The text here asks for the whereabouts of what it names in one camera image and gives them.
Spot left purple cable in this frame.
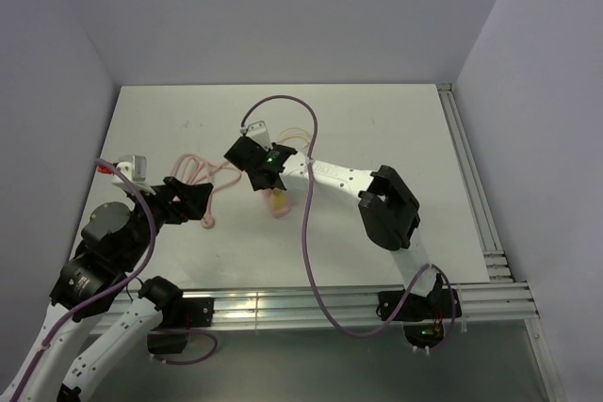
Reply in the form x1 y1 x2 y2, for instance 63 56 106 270
10 158 220 402

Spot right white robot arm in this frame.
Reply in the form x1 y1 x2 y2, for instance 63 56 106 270
224 136 443 317

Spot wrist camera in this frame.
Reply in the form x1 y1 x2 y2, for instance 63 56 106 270
96 154 155 195
240 121 272 150

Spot aluminium side rail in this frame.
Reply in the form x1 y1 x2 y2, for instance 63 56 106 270
436 84 514 283

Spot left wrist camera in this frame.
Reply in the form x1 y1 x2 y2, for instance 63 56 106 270
96 154 155 195

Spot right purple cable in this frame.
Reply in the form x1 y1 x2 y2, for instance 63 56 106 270
240 94 461 352

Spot purple cable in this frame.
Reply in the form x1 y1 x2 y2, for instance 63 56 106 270
240 94 461 352
10 158 220 402

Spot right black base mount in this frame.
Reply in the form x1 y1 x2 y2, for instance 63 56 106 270
393 289 463 352

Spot pink power cord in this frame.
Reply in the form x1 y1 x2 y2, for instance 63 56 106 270
170 152 244 231

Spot yellow plug adapter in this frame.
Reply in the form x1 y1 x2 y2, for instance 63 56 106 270
271 189 286 200

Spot aluminium front rail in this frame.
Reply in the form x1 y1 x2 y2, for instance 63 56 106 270
89 281 541 338

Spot pink power strip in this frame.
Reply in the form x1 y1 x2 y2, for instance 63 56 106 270
263 189 290 218

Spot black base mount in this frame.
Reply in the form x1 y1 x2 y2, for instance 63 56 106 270
393 289 463 352
147 297 215 356

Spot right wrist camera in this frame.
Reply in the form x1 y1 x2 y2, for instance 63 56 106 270
240 121 272 150

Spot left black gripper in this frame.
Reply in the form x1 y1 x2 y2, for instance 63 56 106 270
121 174 212 267

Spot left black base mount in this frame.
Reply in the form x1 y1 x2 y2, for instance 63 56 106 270
147 297 215 356

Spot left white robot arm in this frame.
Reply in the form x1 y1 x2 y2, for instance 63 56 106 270
1 177 213 401

